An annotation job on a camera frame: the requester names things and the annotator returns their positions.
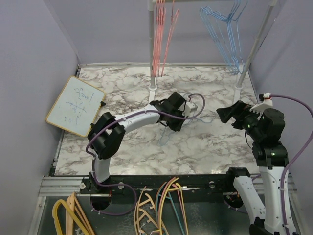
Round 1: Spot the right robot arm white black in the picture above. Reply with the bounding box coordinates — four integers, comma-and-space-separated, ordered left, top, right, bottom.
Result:
217, 98, 297, 235

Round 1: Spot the teal plastic hanger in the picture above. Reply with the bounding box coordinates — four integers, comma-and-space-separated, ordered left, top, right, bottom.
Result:
156, 193, 185, 235

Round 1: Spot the black front rail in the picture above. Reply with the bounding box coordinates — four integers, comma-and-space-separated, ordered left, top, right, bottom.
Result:
80, 173, 243, 208

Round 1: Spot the pink plastic hanger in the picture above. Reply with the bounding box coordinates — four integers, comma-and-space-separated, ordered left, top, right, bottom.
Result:
156, 177, 189, 235

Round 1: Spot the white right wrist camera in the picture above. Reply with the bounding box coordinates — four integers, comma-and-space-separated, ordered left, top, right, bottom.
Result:
250, 93, 273, 114

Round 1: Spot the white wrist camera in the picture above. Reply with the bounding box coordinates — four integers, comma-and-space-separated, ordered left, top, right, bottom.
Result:
182, 101, 198, 117
250, 93, 273, 114

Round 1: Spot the white clothes rack frame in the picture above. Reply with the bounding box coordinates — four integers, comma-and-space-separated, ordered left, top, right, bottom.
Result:
147, 0, 278, 102

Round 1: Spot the small yellow-framed whiteboard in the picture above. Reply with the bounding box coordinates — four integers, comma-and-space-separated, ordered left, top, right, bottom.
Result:
45, 76, 105, 137

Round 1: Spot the yellow hanger lower left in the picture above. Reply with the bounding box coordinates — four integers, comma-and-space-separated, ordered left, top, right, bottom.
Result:
51, 199, 91, 235

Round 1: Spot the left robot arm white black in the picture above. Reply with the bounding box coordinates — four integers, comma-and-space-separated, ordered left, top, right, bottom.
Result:
86, 92, 196, 193

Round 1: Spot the tan plastic hanger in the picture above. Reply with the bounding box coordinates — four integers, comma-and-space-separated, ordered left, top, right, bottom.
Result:
134, 193, 160, 235

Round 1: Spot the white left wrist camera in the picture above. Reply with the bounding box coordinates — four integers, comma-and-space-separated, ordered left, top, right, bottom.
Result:
182, 101, 198, 117

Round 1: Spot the wooden hanger lower left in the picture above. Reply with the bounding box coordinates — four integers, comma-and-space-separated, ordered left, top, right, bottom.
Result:
65, 192, 95, 235

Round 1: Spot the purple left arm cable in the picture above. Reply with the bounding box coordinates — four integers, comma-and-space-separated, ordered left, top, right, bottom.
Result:
86, 93, 206, 215

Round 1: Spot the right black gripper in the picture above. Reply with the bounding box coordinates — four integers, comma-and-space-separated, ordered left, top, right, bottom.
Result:
218, 99, 264, 140

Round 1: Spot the yellow plastic hanger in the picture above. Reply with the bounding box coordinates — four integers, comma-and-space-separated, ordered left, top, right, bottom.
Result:
155, 177, 188, 235

